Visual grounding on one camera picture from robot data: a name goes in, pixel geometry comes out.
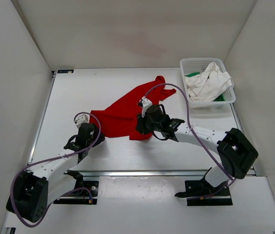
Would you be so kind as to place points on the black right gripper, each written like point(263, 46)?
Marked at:
point(141, 126)

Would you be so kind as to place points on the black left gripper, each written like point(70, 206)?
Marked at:
point(101, 138)

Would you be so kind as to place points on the red t shirt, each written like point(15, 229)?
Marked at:
point(120, 118)

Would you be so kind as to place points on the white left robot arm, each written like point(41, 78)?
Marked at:
point(34, 189)

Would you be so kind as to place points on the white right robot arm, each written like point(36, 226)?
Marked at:
point(236, 152)

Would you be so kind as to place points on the white t shirt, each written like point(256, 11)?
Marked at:
point(214, 68)

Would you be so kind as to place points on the dark label sticker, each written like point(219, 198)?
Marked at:
point(65, 71)

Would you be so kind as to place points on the green t shirt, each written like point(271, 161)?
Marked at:
point(206, 87)

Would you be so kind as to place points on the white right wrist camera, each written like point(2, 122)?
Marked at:
point(144, 103)

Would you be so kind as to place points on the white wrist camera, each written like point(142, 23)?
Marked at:
point(144, 103)
point(81, 120)

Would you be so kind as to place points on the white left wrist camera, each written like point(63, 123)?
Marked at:
point(81, 120)

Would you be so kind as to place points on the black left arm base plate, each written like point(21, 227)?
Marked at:
point(82, 197)

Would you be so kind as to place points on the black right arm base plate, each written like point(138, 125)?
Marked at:
point(198, 194)

